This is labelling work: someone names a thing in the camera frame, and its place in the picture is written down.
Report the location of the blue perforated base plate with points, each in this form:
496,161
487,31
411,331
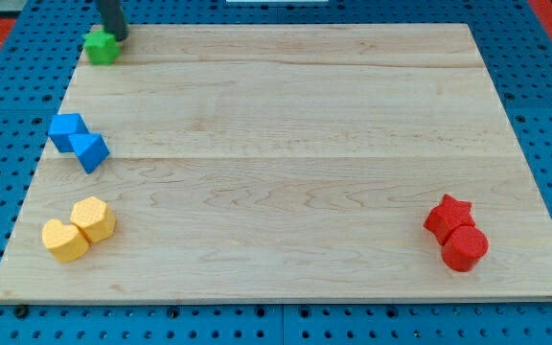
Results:
36,65

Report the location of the red star block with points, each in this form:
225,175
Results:
448,215

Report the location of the red cylinder block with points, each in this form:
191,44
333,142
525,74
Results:
465,247

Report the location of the blue cube block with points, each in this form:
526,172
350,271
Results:
62,127

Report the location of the wooden board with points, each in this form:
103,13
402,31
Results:
286,164

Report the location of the yellow heart block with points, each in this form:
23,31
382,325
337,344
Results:
64,241

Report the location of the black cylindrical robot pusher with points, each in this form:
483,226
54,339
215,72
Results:
113,18

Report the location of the yellow hexagon block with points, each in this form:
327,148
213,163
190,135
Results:
94,218

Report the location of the blue triangle block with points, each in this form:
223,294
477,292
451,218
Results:
90,149

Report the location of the green star block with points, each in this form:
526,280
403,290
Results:
101,47

